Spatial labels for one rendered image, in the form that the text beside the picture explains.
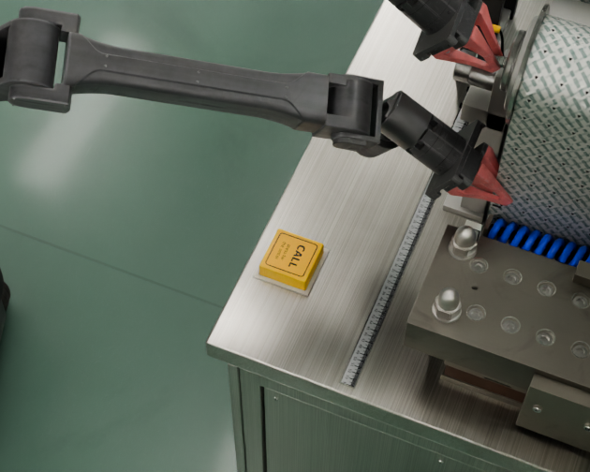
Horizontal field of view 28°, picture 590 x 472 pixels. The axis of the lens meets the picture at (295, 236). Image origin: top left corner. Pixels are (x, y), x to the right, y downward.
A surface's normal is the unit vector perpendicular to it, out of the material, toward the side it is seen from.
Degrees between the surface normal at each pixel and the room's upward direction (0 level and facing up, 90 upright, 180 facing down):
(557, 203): 90
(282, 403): 90
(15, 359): 0
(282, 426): 90
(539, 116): 90
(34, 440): 0
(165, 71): 29
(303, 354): 0
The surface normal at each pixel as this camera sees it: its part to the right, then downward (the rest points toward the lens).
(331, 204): 0.00, -0.56
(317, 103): 0.28, -0.15
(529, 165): -0.39, 0.76
